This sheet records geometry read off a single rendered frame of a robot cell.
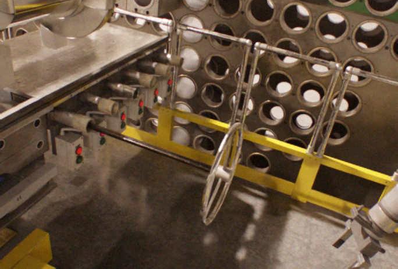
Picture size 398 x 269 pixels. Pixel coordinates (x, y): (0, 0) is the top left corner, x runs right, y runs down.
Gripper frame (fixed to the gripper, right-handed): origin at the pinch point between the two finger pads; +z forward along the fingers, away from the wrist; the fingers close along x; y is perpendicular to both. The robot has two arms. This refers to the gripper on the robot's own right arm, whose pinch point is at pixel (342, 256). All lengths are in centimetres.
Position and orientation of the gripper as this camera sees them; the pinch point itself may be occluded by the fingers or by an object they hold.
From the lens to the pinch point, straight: 132.3
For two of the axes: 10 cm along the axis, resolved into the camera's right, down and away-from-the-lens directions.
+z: -5.3, 7.5, 3.9
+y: 8.4, 5.3, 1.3
